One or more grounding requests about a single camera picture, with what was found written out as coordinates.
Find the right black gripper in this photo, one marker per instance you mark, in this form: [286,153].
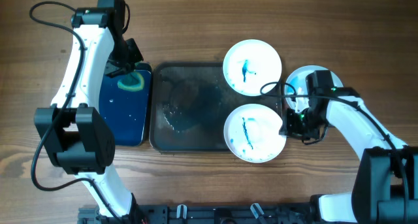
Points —
[290,129]

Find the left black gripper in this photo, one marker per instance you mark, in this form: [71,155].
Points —
[136,56]

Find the green yellow sponge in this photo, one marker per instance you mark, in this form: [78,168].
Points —
[133,81]

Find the white plate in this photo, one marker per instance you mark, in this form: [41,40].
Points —
[296,83]
[249,65]
[252,133]

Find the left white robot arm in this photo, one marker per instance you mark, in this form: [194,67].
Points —
[74,135]

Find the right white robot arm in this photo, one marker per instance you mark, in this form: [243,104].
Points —
[385,189]

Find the black tray with blue water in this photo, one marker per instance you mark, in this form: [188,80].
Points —
[127,113]

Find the large black tray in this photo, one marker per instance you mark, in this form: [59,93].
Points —
[190,104]

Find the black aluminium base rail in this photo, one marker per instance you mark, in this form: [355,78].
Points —
[291,213]

